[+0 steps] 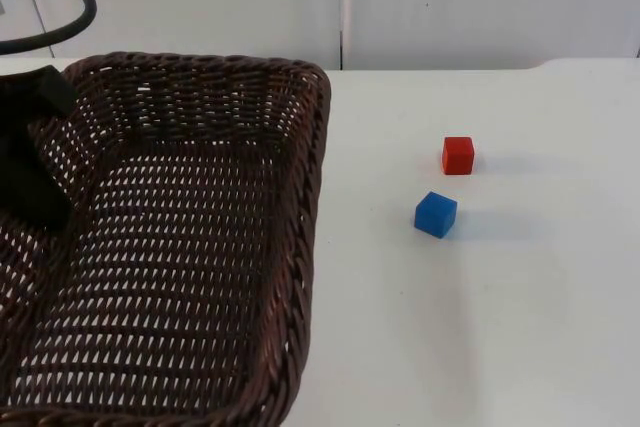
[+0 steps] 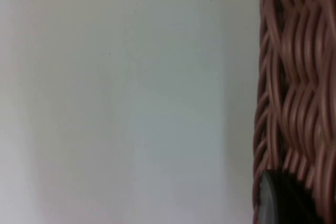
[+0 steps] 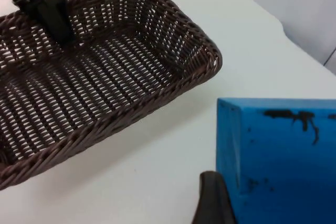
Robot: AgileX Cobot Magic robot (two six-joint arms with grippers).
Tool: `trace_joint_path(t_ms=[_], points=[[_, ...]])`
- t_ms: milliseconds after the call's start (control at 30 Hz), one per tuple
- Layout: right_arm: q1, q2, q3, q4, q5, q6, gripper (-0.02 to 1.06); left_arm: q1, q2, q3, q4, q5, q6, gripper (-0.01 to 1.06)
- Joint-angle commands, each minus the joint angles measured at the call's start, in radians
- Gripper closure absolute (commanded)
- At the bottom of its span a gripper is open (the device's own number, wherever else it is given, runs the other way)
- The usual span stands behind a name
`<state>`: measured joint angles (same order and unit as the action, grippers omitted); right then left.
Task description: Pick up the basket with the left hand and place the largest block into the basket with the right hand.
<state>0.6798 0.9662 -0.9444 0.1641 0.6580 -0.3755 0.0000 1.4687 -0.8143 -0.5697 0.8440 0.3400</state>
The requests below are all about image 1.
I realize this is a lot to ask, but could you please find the dark brown wicker basket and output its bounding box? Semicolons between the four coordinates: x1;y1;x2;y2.
0;50;332;427

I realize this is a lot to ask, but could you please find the black cable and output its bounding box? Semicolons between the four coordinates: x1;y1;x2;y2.
0;0;98;55

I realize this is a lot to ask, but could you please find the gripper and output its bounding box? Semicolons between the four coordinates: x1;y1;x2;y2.
0;65;80;228

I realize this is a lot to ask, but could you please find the blue cube block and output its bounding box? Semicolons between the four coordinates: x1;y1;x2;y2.
413;190;458;239

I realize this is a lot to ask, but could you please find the red cube block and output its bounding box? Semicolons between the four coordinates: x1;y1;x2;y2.
440;136;476;176

